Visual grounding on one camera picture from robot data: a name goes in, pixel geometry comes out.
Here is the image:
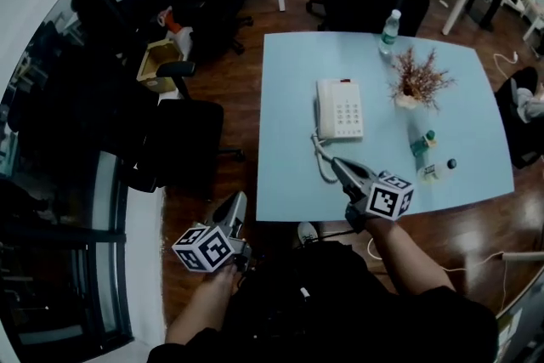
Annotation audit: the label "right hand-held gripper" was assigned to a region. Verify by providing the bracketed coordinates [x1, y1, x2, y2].
[331, 156, 415, 233]

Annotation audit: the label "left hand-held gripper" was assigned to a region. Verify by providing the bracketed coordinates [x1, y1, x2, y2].
[171, 190, 253, 275]

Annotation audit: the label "person's left forearm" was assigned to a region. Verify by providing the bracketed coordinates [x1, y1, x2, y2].
[164, 264, 240, 346]

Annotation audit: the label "person's right forearm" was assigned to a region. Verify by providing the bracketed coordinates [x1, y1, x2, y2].
[365, 218, 456, 295]

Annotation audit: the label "white desk telephone base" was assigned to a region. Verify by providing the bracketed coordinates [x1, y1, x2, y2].
[314, 78, 366, 141]

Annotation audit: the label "person's white shoe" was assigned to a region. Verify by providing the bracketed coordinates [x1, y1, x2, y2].
[297, 221, 321, 247]

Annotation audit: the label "green drink bottle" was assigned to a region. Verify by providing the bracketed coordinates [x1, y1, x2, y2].
[409, 129, 438, 156]

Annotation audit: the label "clear bottle black cap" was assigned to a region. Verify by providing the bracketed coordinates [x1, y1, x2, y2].
[416, 157, 458, 184]

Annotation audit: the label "black office chair with armrest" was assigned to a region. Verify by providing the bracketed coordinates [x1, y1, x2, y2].
[134, 60, 247, 201]

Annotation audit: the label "light blue table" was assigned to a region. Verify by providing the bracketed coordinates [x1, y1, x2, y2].
[254, 31, 516, 224]

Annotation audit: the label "dried flowers in white pot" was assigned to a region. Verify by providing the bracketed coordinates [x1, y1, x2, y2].
[387, 46, 457, 112]

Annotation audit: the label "person's black clothing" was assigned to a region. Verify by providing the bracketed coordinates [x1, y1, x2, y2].
[146, 240, 499, 363]

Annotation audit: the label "clear water bottle green label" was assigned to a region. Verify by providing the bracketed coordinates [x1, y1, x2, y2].
[377, 9, 403, 57]

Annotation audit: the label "cardboard box on left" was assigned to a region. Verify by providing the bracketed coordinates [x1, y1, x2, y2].
[135, 37, 185, 94]

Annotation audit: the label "cardboard box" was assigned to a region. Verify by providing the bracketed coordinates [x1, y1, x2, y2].
[494, 266, 544, 363]
[135, 37, 185, 94]

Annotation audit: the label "black framed glass partition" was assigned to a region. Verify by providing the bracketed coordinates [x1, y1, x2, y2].
[0, 0, 171, 363]

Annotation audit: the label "orange and white bag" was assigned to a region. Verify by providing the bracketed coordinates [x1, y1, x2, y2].
[154, 7, 193, 38]

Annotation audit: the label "white desk with clutter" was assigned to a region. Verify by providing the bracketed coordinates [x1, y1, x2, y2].
[515, 0, 544, 43]

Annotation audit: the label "white coiled phone cord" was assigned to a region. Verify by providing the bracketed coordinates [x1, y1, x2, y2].
[310, 127, 342, 184]

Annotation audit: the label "long white floor cable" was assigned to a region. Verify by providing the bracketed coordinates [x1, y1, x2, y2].
[366, 236, 509, 312]

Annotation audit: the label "white table frame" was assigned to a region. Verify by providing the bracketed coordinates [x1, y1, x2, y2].
[498, 250, 544, 264]

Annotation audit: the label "white power strip cable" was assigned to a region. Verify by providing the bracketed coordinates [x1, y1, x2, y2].
[492, 49, 520, 78]

